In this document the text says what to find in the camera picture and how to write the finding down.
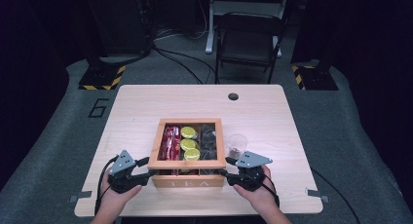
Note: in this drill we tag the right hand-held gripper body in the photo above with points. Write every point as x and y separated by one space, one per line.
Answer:
251 172

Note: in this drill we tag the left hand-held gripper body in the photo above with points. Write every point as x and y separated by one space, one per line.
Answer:
122 173

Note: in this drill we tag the single dark tea capsule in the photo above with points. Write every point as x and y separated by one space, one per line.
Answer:
235 151

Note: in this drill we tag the clear plastic cup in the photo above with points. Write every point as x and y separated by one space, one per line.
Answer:
237 141

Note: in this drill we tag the pile of black capsules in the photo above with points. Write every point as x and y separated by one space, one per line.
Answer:
207 141

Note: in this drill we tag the wooden tea box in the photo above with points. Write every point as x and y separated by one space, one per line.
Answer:
188 181

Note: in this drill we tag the person's left hand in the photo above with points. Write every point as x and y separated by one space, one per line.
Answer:
113 198

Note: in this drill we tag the person's right hand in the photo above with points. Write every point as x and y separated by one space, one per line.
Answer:
261 198

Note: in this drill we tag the row of red packets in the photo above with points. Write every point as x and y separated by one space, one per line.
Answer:
170 142

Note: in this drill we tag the yellow round capsule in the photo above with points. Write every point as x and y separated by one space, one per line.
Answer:
192 154
188 144
188 132

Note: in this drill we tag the grey floor mat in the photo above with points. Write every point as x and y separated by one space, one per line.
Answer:
328 136

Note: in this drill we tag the black stand base hazard stripes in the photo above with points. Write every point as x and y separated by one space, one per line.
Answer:
316 79
100 78

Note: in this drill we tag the black folding chair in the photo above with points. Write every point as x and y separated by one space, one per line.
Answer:
248 39

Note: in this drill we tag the dark equipment cabinet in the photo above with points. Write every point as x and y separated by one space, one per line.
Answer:
123 22

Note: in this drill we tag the grey table edge bracket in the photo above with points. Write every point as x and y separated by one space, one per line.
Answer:
81 196
317 194

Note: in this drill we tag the white desk frame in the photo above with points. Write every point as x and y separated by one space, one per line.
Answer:
227 6

